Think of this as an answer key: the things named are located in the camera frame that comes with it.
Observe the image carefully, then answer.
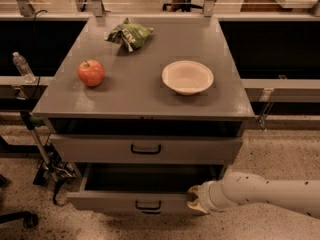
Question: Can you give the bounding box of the red apple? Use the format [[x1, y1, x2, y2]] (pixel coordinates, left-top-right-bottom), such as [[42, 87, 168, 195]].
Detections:
[[77, 60, 105, 87]]

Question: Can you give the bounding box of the grey top drawer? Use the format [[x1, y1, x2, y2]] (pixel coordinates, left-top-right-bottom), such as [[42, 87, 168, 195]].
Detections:
[[50, 134, 243, 165]]

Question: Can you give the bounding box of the clear plastic water bottle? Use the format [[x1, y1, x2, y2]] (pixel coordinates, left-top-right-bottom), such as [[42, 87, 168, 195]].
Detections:
[[13, 52, 36, 84]]

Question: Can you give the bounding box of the grey drawer cabinet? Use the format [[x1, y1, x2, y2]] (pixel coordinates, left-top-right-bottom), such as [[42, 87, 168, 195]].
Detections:
[[32, 15, 257, 215]]

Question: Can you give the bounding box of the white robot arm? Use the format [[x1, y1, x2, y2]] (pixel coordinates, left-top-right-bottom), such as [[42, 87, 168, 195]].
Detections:
[[187, 172, 320, 219]]

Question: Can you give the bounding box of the metal clamp bracket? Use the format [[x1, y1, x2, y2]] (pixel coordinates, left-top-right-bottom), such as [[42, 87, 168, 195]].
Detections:
[[257, 88, 274, 131]]

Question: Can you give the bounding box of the green handled floor tool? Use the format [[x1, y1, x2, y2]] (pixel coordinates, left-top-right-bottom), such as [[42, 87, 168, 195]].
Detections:
[[20, 112, 77, 205]]

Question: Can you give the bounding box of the green chip bag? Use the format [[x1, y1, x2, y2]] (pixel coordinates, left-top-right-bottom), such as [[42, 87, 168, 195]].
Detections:
[[105, 18, 153, 52]]

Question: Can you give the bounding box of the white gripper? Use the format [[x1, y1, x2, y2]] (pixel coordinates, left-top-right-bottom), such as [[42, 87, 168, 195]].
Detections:
[[187, 181, 230, 214]]

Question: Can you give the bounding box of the white paper bowl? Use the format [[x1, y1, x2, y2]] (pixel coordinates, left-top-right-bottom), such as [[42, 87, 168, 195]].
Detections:
[[162, 60, 214, 95]]

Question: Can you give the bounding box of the black office chair base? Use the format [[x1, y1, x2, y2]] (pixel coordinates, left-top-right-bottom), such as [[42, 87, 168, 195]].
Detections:
[[0, 174, 39, 229]]

